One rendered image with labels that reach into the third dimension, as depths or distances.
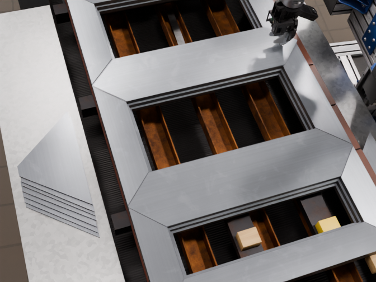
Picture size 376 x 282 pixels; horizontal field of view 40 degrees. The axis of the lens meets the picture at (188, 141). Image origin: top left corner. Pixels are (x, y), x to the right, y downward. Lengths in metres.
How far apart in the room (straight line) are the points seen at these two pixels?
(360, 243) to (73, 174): 0.88
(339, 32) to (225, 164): 1.82
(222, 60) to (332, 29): 1.53
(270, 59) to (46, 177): 0.85
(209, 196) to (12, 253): 1.16
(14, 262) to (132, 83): 1.06
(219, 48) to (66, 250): 0.85
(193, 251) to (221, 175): 0.26
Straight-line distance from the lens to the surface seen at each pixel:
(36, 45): 2.00
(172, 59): 1.78
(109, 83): 1.72
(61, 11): 2.06
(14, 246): 2.44
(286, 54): 1.86
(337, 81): 2.09
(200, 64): 1.78
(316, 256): 1.53
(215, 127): 1.85
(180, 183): 1.53
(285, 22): 1.75
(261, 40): 1.88
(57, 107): 1.82
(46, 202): 1.64
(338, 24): 3.28
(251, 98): 1.89
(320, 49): 2.17
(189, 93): 1.74
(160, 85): 1.71
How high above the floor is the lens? 2.25
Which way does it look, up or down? 60 degrees down
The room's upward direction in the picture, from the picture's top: 9 degrees clockwise
